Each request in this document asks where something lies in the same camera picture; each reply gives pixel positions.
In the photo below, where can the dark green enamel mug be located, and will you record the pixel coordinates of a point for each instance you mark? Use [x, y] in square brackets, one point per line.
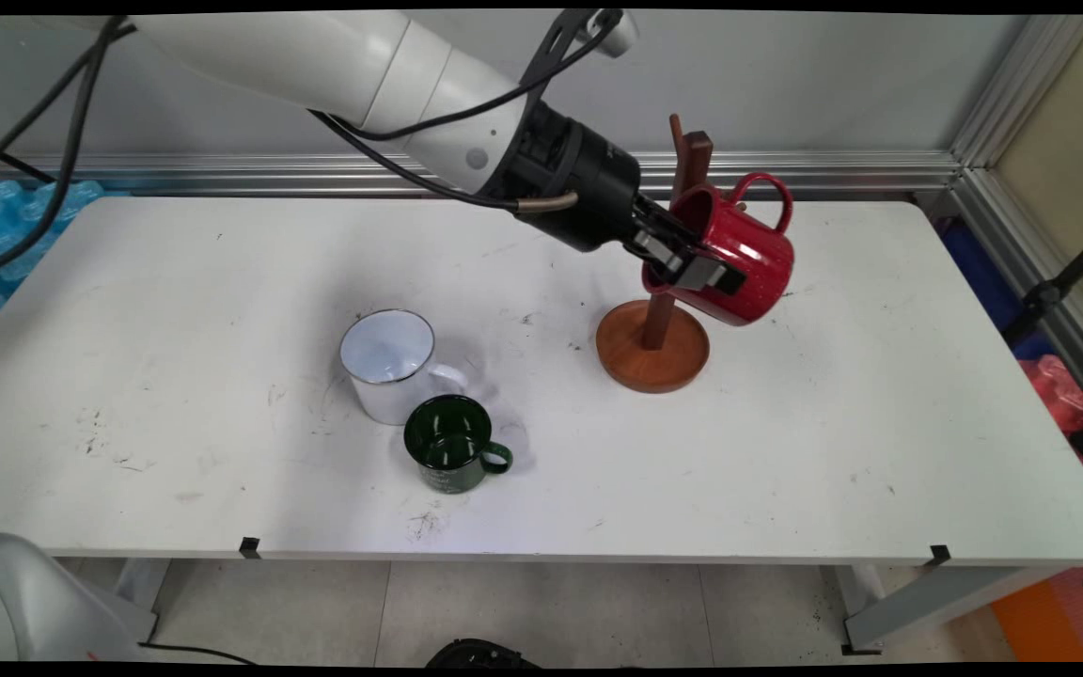
[447, 451]

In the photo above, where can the red plastic object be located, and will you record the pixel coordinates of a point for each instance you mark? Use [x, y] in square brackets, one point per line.
[1063, 395]

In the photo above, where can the white enamel mug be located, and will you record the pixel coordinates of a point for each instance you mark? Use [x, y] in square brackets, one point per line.
[389, 362]

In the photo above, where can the blue plastic crate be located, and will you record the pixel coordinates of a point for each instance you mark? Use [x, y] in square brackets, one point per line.
[983, 282]

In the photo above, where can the wooden mug stand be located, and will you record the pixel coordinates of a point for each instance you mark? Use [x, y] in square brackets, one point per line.
[652, 353]

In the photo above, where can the blue bubble wrap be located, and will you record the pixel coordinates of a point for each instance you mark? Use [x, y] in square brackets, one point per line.
[6, 235]

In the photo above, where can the horizontal aluminium frame rail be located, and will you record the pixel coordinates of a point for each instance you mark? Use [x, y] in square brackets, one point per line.
[786, 171]

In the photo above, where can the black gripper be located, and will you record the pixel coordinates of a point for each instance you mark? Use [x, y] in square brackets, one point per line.
[588, 188]

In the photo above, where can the grey table leg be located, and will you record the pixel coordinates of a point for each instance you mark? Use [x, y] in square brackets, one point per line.
[139, 583]
[936, 602]

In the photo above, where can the grey rounded machine cover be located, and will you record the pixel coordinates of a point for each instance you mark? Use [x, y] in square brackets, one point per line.
[34, 602]

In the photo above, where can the black table edge clip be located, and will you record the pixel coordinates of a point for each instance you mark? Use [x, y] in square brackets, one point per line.
[249, 546]
[939, 555]

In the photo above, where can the orange floor object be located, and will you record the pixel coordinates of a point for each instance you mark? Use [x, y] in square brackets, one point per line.
[1040, 616]

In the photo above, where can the black tripod pole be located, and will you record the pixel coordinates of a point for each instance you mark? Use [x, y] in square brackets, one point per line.
[1059, 287]

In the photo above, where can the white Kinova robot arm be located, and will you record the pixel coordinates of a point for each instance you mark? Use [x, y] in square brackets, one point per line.
[316, 56]

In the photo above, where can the angled aluminium frame post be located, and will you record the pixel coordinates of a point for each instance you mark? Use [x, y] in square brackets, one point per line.
[1021, 141]

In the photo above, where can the red enamel mug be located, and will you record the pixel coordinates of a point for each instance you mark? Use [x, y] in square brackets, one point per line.
[739, 259]

